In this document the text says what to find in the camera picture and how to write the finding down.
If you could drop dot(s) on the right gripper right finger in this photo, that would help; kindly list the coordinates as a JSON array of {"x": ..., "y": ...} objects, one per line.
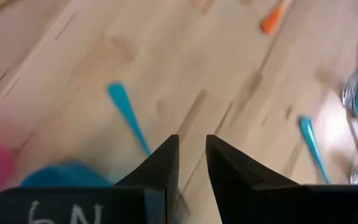
[{"x": 275, "y": 205}]

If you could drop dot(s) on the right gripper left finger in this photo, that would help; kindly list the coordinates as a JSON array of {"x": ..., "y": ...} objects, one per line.
[{"x": 104, "y": 205}]

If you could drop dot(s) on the teal plastic bin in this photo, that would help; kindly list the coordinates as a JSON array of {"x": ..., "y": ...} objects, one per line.
[{"x": 67, "y": 175}]

